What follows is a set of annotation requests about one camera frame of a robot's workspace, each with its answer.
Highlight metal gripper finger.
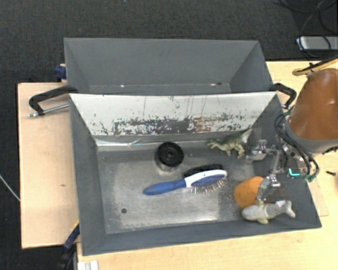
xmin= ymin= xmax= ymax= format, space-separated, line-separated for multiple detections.
xmin=244 ymin=139 xmax=278 ymax=162
xmin=255 ymin=174 xmax=282 ymax=203

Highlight orange ball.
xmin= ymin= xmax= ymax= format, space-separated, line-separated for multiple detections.
xmin=232 ymin=176 xmax=266 ymax=210

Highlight grey toy whale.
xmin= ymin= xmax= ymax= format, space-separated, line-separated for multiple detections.
xmin=241 ymin=200 xmax=297 ymax=226

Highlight green toy dinosaur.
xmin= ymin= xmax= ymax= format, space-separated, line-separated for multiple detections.
xmin=206 ymin=127 xmax=254 ymax=161

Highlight blue and white hairbrush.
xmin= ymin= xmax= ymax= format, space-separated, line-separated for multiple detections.
xmin=141 ymin=169 xmax=230 ymax=197

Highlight black round disc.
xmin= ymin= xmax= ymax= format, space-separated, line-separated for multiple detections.
xmin=154 ymin=140 xmax=185 ymax=169

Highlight grey metal bin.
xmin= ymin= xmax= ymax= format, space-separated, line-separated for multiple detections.
xmin=63 ymin=26 xmax=323 ymax=257

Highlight pale wood board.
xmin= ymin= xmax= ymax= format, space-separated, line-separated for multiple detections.
xmin=14 ymin=68 xmax=331 ymax=249

